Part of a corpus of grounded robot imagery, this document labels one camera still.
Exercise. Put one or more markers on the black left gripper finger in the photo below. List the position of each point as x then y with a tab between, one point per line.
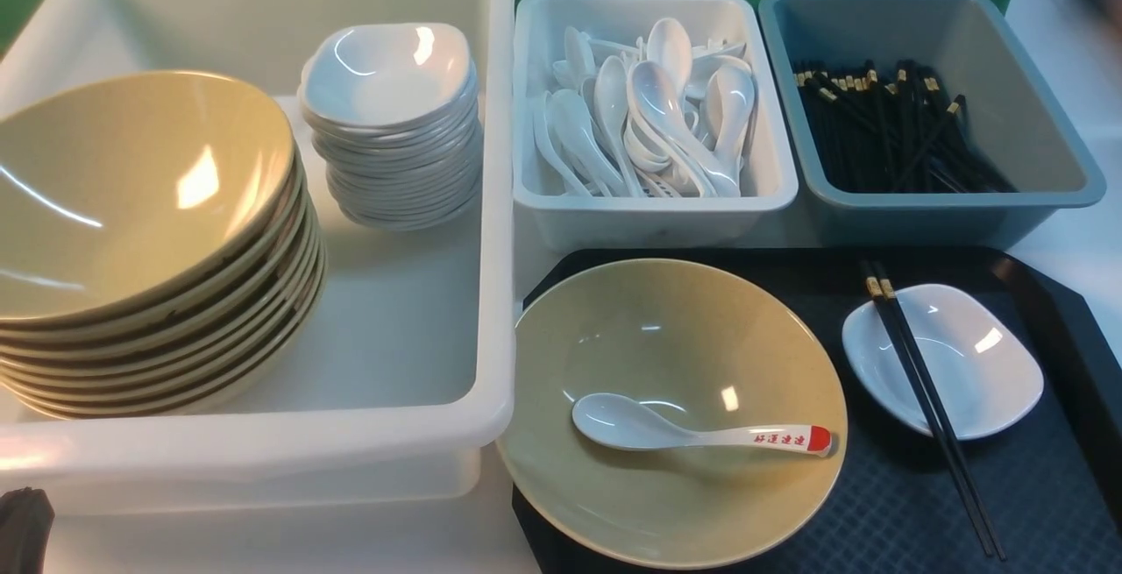
26	522

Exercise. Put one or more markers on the white spoon red handle tip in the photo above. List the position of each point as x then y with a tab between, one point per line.
622	423

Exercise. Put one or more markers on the tan noodle bowl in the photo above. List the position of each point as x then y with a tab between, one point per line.
706	350

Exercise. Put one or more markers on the black chopstick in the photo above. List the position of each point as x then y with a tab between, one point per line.
929	390
920	407

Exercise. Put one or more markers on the white square sauce dish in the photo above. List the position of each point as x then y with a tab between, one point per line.
986	378

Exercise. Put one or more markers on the stack of tan noodle bowls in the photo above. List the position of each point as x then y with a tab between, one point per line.
161	250

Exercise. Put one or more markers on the large white plastic tub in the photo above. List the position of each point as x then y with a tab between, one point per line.
405	368

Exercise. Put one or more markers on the stack of white sauce dishes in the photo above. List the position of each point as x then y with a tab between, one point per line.
394	114

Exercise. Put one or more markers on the white spoon bin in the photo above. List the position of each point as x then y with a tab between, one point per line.
566	223

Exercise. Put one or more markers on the pile of white spoons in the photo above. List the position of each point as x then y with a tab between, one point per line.
658	119

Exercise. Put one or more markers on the pile of black chopsticks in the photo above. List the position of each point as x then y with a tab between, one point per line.
893	132

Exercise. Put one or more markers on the blue-grey chopstick bin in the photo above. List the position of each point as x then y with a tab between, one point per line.
1012	117

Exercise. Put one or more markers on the black serving tray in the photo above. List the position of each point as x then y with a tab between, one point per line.
1050	482

